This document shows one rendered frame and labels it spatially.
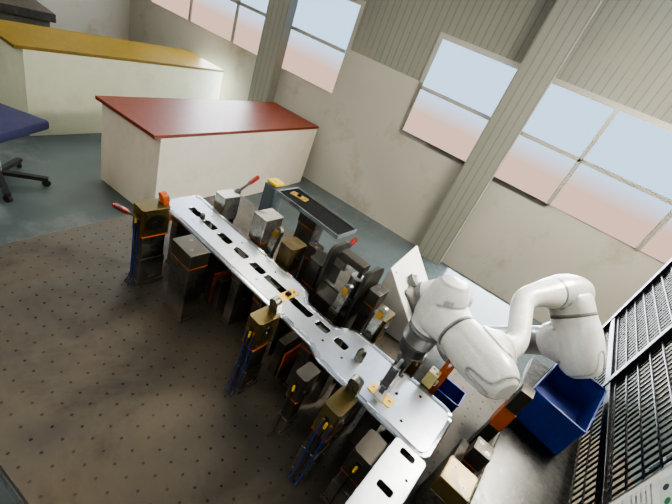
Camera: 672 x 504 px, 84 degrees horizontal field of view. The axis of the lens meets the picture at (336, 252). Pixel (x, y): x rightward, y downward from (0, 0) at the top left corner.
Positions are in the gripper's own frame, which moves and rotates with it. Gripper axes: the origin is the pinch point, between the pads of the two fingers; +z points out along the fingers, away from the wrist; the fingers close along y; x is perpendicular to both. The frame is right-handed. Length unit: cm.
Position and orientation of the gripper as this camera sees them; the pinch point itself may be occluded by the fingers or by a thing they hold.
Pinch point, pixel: (386, 386)
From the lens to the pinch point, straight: 117.5
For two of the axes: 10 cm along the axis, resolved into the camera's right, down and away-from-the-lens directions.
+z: -3.4, 7.9, 5.1
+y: 6.0, -2.4, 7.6
